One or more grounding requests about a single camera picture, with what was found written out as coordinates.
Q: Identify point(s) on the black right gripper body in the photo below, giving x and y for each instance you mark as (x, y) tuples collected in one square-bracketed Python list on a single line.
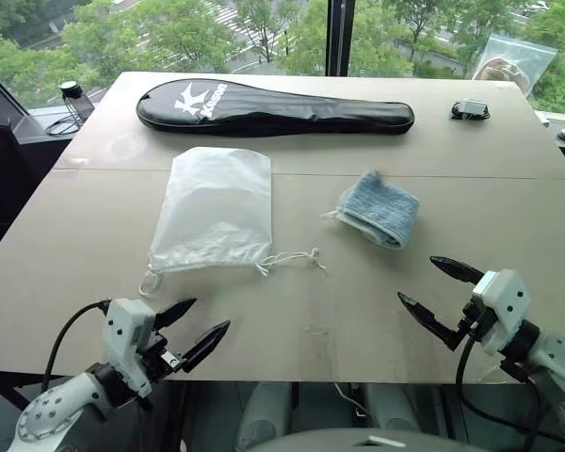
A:
[(476, 320)]

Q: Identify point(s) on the clear bottle with black cap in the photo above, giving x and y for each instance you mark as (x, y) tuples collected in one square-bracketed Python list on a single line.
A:
[(74, 101)]

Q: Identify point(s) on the grey rounded shape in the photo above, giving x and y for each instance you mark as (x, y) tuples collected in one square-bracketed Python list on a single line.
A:
[(263, 414), (395, 407)]

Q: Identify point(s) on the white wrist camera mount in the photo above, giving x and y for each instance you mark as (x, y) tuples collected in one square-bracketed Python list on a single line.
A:
[(504, 301), (122, 325)]

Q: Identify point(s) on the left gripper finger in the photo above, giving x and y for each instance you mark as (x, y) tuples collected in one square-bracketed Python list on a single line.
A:
[(176, 311), (207, 346)]

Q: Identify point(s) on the blue terry towel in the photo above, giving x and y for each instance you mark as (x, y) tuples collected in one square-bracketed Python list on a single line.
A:
[(381, 207)]

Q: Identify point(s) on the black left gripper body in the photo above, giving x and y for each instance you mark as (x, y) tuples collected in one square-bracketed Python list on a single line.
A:
[(157, 358)]

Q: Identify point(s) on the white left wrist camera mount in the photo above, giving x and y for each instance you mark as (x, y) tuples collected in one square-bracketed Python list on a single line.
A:
[(122, 325)]

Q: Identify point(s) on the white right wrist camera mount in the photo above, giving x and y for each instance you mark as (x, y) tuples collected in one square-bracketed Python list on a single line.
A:
[(504, 301)]

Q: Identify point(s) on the black window frame post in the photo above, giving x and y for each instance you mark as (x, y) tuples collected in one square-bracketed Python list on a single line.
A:
[(340, 37)]

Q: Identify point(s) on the small black grey device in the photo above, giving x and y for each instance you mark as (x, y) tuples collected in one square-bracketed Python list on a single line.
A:
[(471, 108)]

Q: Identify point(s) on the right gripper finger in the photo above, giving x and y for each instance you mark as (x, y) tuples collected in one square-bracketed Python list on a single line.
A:
[(426, 320), (456, 269)]

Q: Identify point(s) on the white thread scrap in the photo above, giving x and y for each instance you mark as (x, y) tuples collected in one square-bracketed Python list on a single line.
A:
[(318, 330)]

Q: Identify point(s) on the clear zip bag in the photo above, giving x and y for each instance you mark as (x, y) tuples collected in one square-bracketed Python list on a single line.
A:
[(518, 56)]

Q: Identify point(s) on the black chair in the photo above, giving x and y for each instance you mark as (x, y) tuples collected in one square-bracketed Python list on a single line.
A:
[(0, 155)]

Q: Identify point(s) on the grey curved robot body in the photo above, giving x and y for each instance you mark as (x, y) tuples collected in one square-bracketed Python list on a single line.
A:
[(358, 442)]

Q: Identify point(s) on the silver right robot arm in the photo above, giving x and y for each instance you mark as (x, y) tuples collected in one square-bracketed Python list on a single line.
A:
[(560, 353)]

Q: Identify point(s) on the black racket case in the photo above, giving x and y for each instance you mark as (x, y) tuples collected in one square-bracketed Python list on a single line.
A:
[(263, 110)]

